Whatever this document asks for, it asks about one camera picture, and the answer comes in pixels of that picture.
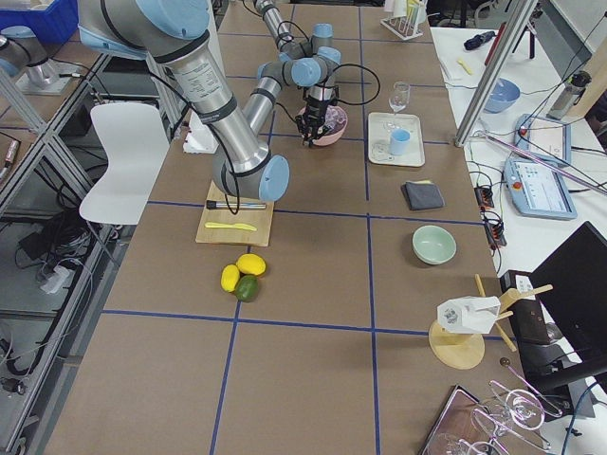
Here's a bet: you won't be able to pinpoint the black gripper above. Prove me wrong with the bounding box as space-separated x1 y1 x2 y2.
296 85 339 146

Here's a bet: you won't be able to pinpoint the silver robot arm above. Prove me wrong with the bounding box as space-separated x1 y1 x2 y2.
78 0 341 202
253 0 334 61

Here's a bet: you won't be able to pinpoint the clear ice cube pile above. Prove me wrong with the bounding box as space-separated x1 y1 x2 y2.
324 105 347 135

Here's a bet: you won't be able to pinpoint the blue plastic cup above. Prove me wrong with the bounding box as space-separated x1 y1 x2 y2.
389 129 411 156

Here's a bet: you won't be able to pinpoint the white paper cup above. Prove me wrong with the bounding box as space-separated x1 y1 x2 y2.
436 296 501 335

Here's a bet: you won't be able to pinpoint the wooden cup stand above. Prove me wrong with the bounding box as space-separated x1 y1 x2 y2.
429 274 553 370

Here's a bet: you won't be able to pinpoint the pink bowl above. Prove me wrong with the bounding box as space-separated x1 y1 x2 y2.
312 105 348 147

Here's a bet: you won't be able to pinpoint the cream bear serving tray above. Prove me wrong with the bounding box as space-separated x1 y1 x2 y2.
368 113 425 167

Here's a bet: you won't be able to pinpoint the clear wine glass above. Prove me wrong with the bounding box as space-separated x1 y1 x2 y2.
389 82 411 115

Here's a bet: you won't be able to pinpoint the wooden cutting board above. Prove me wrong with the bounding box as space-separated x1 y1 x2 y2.
195 198 274 246

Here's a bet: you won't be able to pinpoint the steel cylinder muddler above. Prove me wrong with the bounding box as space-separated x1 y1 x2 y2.
205 200 267 210

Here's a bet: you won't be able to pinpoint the gray folded cloth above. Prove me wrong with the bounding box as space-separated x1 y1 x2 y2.
400 180 445 210

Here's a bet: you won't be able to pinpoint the yellow plastic knife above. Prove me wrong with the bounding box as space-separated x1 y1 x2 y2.
204 221 258 232

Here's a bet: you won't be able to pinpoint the white dish rack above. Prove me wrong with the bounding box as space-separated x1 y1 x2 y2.
380 0 427 41

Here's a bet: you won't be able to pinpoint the yellow lemon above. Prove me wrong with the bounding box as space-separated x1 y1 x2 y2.
220 264 241 293
236 253 267 276

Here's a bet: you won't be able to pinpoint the green lime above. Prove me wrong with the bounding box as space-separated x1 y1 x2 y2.
234 275 259 302

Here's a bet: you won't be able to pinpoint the green ceramic bowl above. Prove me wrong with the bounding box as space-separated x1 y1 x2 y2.
412 225 457 265

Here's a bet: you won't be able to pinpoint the white chair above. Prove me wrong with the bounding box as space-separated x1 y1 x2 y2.
80 101 170 225

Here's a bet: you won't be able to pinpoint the blue bowl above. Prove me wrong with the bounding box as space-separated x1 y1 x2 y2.
484 78 521 114

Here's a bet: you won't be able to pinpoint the blue teach pendant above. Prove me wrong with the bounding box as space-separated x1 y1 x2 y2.
514 114 572 167
504 158 578 220

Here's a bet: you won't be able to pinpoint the dark water bottle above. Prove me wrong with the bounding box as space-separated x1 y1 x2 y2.
546 70 592 119

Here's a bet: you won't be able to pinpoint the blue storage bin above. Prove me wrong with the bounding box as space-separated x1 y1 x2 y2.
1 1 79 44

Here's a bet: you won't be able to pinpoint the black monitor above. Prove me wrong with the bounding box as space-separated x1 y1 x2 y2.
530 221 606 360

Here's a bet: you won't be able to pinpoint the hanging wine glasses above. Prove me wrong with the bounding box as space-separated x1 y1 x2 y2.
421 380 563 454

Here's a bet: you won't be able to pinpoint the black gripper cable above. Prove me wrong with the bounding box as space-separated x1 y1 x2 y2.
272 64 381 119

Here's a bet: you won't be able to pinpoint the aluminium frame post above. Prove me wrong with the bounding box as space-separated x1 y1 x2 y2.
453 0 537 147

